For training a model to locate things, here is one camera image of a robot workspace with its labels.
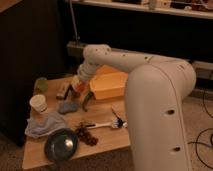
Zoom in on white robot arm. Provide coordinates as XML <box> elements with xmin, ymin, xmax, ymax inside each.
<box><xmin>72</xmin><ymin>44</ymin><xmax>196</xmax><ymax>171</ymax></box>

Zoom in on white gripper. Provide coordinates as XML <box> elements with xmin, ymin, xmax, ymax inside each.
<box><xmin>64</xmin><ymin>75</ymin><xmax>91</xmax><ymax>100</ymax></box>

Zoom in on red yellow apple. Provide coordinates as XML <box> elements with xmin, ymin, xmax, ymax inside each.
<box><xmin>76</xmin><ymin>83</ymin><xmax>86</xmax><ymax>93</ymax></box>

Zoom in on bunch of red grapes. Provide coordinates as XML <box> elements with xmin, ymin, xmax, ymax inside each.
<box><xmin>75</xmin><ymin>123</ymin><xmax>98</xmax><ymax>146</ymax></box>

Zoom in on blue sponge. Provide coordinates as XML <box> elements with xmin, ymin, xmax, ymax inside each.
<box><xmin>58</xmin><ymin>102</ymin><xmax>78</xmax><ymax>114</ymax></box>

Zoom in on black floor cables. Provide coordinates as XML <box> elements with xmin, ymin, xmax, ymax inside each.
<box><xmin>187</xmin><ymin>89</ymin><xmax>213</xmax><ymax>171</ymax></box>

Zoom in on green chili pepper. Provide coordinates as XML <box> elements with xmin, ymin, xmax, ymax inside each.
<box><xmin>82</xmin><ymin>92</ymin><xmax>94</xmax><ymax>112</ymax></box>

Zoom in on yellow plastic bin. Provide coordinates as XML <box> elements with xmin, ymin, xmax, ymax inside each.
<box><xmin>89</xmin><ymin>65</ymin><xmax>128</xmax><ymax>100</ymax></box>

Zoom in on light blue cloth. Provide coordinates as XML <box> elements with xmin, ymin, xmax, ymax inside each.
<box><xmin>25</xmin><ymin>112</ymin><xmax>68</xmax><ymax>139</ymax></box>

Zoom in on white wall shelf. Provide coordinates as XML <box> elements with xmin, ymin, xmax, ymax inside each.
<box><xmin>64</xmin><ymin>0</ymin><xmax>213</xmax><ymax>20</ymax></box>

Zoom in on white paper cup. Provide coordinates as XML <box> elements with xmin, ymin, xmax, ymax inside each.
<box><xmin>29</xmin><ymin>94</ymin><xmax>47</xmax><ymax>113</ymax></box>

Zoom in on green plastic cup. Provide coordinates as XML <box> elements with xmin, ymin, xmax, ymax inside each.
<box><xmin>35</xmin><ymin>77</ymin><xmax>48</xmax><ymax>92</ymax></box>

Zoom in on black plastic utensil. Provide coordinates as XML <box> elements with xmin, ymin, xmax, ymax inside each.
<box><xmin>111</xmin><ymin>108</ymin><xmax>125</xmax><ymax>128</ymax></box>

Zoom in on small wooden block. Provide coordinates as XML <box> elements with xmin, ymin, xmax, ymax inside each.
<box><xmin>56</xmin><ymin>83</ymin><xmax>69</xmax><ymax>100</ymax></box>

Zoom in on dark metal plate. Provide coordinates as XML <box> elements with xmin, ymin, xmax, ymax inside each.
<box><xmin>44</xmin><ymin>128</ymin><xmax>78</xmax><ymax>163</ymax></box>

